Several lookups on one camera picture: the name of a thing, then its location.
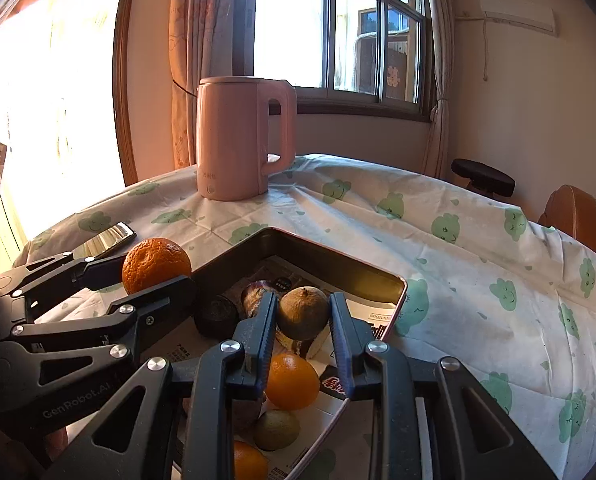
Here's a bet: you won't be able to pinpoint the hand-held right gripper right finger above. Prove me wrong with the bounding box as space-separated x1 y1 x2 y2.
328 291 561 480

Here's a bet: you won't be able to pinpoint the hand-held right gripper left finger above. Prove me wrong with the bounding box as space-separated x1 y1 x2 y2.
43 291 279 480

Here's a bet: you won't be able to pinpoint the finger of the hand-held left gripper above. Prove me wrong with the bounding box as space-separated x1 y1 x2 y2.
10 275 199 361
0 252 129 321

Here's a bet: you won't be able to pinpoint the small smooth orange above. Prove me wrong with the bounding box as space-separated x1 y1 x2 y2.
264 352 321 411
234 440 269 480

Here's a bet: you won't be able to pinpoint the rough-skinned mandarin orange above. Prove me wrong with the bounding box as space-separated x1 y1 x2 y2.
122 238 193 296

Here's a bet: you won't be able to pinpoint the dark purple mangosteen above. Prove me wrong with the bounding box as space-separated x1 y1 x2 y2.
194 294 241 338

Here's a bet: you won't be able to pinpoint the small brown longan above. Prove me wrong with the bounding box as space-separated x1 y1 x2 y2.
277 286 330 341
254 408 301 452

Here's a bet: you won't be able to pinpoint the rectangular metal tin box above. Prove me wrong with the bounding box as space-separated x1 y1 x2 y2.
170 227 409 480

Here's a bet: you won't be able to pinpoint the person's left hand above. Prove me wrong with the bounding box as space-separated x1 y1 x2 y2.
43 427 70 463

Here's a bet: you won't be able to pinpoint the black smartphone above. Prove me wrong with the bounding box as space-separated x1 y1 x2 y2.
70 221 138 261

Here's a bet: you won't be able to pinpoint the white tablecloth green prints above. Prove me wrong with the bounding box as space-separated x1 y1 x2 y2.
13 154 596 480

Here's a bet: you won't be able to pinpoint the pink electric kettle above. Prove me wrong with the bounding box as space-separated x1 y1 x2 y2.
196 76 297 202

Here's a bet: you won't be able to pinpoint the glass balcony door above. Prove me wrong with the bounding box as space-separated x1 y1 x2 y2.
0 0 139 261

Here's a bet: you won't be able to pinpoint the round black stool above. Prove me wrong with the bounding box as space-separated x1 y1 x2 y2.
451 158 516 198

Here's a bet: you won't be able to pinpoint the narrow beige curtain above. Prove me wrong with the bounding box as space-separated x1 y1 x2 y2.
420 0 461 181

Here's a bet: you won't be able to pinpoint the wide pink curtain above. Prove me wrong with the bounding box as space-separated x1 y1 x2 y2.
170 0 259 171

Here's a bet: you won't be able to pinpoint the brown leather chair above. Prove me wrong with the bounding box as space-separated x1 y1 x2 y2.
538 184 596 263

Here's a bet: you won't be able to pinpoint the sliding glass window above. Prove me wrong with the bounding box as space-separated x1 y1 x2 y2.
248 0 436 121

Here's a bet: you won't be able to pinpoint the air conditioner cord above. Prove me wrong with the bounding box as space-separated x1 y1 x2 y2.
482 17 491 82

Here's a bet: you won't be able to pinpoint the white wall air conditioner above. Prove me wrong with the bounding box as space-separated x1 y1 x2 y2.
479 0 558 37

